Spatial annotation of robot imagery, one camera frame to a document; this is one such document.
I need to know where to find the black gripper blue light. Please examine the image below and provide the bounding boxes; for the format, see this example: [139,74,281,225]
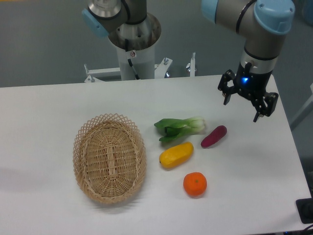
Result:
[218,64,279,122]

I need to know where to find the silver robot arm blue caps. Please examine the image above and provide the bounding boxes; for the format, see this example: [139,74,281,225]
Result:
[82,0,295,118]

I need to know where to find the green bok choy vegetable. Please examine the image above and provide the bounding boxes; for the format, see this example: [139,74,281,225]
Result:
[154,117,206,142]

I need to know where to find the purple sweet potato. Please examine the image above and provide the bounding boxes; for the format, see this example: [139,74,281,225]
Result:
[201,125,227,148]

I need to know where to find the yellow mango fruit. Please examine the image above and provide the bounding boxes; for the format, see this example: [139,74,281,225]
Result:
[159,142,194,169]

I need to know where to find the orange tangerine fruit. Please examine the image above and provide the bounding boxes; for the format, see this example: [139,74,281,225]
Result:
[183,172,207,197]

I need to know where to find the black device at table edge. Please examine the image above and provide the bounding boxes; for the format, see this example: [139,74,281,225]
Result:
[296,198,313,224]

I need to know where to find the oval woven wicker basket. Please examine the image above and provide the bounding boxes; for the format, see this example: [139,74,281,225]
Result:
[73,114,146,205]

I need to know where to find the white frame leg right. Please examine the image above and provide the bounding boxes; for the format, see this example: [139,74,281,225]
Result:
[290,84,313,131]

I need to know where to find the white metal base bracket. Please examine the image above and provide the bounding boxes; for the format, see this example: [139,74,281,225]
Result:
[84,52,197,83]

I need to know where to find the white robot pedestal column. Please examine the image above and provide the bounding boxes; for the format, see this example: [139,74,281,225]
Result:
[108,13,162,81]

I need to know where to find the black cable on pedestal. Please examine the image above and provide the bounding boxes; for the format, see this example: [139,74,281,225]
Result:
[124,38,141,80]

